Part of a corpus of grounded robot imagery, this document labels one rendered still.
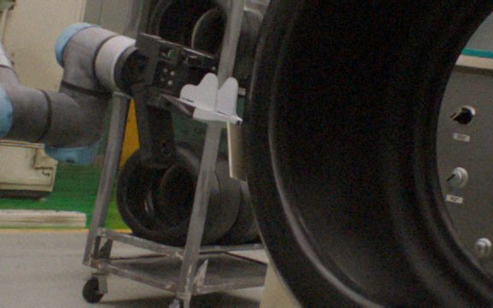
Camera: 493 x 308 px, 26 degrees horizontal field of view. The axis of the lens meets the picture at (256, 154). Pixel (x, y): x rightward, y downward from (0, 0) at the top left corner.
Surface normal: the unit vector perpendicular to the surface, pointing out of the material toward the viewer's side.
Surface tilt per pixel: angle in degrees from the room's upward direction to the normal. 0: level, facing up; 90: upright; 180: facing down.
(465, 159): 90
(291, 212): 47
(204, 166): 90
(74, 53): 90
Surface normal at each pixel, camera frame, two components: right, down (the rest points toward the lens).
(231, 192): 0.86, -0.13
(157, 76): 0.67, 0.29
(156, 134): 0.72, -0.25
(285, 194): 0.67, -0.46
